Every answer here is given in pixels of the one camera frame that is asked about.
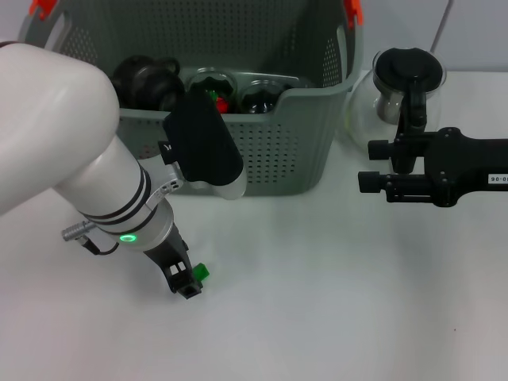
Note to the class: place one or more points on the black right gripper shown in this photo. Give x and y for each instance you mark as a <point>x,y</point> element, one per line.
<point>460,166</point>

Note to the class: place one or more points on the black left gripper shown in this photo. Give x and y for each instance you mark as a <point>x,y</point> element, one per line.
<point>166,254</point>

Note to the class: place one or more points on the green toy brick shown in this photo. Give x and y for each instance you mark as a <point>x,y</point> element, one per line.
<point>201,272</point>
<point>213,95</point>

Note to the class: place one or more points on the glass teacup black holder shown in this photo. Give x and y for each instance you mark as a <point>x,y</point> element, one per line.
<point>172,101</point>
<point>260,101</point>

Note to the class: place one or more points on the small red toy brick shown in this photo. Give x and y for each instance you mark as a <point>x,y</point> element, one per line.
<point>222,105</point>

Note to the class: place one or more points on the glass jar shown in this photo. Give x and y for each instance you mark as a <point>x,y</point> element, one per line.
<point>214,79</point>

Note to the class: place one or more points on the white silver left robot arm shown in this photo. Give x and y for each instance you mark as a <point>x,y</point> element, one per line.
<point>59,131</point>

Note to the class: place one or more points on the gray perforated storage bin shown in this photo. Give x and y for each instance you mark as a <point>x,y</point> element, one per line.
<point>285,151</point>

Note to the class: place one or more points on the black ceramic teapot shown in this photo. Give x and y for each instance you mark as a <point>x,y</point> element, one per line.
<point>143,79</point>

